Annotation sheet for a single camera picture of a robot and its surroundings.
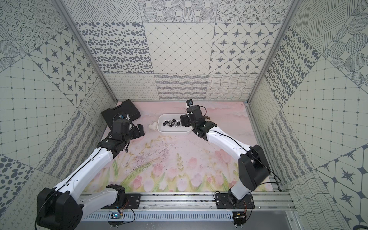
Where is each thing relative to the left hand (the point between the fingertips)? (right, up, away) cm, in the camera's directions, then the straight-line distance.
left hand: (134, 126), depth 82 cm
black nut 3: (+21, +2, +24) cm, 32 cm away
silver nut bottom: (+18, +1, +25) cm, 31 cm away
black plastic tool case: (-27, +6, +23) cm, 36 cm away
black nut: (+13, 0, +23) cm, 27 cm away
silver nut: (+23, -1, +22) cm, 31 cm away
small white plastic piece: (+7, -2, +19) cm, 20 cm away
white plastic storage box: (+13, -4, +21) cm, 25 cm away
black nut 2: (+15, +1, +24) cm, 29 cm away
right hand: (+34, +6, +3) cm, 34 cm away
